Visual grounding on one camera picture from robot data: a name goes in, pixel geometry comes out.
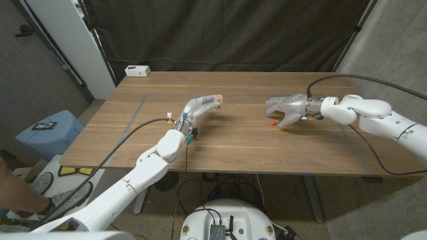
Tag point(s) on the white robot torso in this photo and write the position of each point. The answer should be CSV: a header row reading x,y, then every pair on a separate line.
x,y
230,213

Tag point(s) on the black wall rail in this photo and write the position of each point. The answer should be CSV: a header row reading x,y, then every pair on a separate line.
x,y
50,46

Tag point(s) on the grey table leg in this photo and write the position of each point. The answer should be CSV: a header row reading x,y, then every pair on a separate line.
x,y
313,200

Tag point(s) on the black phone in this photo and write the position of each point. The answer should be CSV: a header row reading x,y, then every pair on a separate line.
x,y
44,126

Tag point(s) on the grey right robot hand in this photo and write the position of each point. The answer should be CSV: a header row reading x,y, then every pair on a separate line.
x,y
293,105

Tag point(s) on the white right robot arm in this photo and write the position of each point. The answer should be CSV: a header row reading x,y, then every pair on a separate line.
x,y
373,113

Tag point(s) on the wooden block with holes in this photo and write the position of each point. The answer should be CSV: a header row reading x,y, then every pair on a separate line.
x,y
219,100

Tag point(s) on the blue stool with phone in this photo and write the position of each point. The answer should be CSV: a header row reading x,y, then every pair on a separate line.
x,y
50,140

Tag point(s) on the black backdrop curtain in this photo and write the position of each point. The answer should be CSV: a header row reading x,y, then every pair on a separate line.
x,y
227,33

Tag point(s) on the grey sneaker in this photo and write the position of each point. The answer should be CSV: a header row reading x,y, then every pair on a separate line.
x,y
71,196
42,182

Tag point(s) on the white table leg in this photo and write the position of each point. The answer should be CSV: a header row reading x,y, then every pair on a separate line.
x,y
140,205

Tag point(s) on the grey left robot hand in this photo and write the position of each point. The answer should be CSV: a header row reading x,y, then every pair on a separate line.
x,y
193,108

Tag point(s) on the black desk control panel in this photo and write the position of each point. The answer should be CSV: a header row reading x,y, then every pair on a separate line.
x,y
373,180

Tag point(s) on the white power strip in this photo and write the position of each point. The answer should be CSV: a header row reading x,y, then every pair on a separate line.
x,y
137,71

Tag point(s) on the round black floor fan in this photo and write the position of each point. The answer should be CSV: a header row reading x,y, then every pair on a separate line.
x,y
170,181

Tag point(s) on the red-headed wooden screw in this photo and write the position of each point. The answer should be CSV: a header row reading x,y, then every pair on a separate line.
x,y
273,122

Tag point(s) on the white pillar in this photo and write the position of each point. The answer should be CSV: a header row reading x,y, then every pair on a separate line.
x,y
73,40

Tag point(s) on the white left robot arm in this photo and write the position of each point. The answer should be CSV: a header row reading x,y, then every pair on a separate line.
x,y
146,170

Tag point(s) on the black backdrop stand pole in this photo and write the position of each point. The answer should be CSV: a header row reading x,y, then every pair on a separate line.
x,y
96,43
357,30

